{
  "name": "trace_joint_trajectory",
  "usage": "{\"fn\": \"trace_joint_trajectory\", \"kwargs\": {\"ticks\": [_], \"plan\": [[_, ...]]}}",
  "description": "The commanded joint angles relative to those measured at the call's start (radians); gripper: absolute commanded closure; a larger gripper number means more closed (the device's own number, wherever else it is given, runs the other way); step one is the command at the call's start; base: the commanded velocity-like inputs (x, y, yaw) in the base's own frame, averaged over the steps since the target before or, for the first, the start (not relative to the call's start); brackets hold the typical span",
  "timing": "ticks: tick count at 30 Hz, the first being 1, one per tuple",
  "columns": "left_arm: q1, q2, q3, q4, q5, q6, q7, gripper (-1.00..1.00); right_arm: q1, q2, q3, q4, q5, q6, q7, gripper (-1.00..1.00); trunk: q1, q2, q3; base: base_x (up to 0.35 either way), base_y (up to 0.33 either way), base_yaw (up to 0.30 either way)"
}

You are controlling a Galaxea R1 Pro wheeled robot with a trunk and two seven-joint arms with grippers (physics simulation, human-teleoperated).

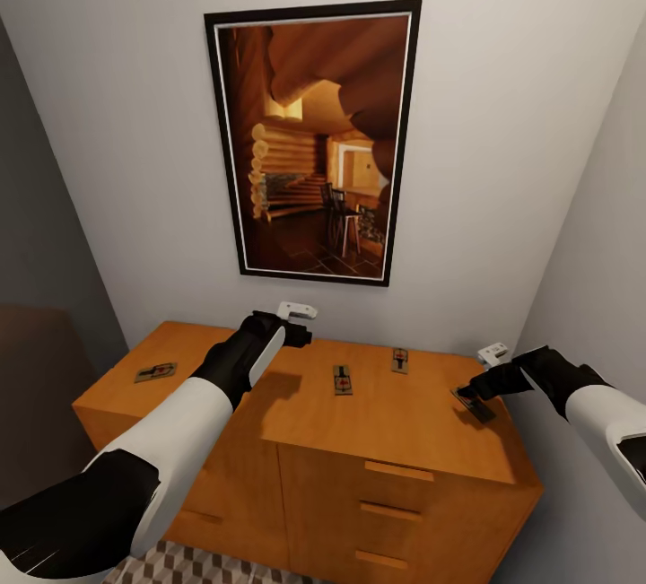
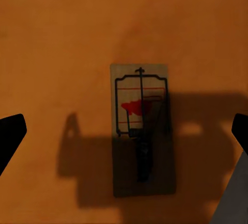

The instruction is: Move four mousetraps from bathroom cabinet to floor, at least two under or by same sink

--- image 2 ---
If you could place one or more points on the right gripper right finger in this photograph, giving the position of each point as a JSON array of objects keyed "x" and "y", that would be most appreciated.
[{"x": 240, "y": 130}]

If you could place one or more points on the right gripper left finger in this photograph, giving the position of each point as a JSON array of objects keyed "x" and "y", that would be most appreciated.
[{"x": 12, "y": 131}]

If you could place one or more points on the mousetrap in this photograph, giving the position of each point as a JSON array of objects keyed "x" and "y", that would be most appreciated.
[{"x": 142, "y": 135}]

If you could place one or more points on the cabinet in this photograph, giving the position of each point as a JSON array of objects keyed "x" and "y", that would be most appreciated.
[{"x": 55, "y": 58}]

